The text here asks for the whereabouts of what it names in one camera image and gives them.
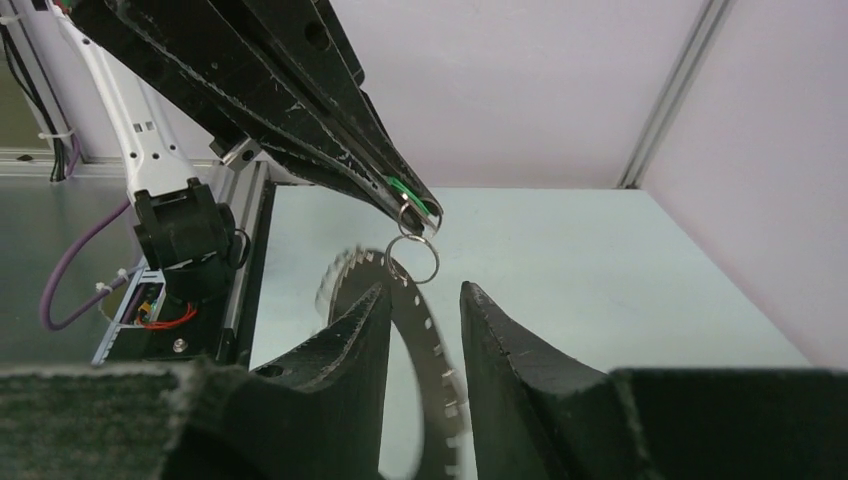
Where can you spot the large metal keyring disc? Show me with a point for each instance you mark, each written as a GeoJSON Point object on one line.
{"type": "Point", "coordinates": [442, 394]}

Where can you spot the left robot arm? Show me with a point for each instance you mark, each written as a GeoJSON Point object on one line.
{"type": "Point", "coordinates": [153, 159]}

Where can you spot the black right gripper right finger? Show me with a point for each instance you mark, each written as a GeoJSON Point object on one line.
{"type": "Point", "coordinates": [538, 413]}

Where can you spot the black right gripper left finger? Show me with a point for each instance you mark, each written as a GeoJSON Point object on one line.
{"type": "Point", "coordinates": [315, 412]}

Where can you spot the right aluminium frame post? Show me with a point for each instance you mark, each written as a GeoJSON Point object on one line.
{"type": "Point", "coordinates": [691, 56]}

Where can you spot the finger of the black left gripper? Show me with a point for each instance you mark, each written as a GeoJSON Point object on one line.
{"type": "Point", "coordinates": [190, 56]}
{"type": "Point", "coordinates": [330, 126]}

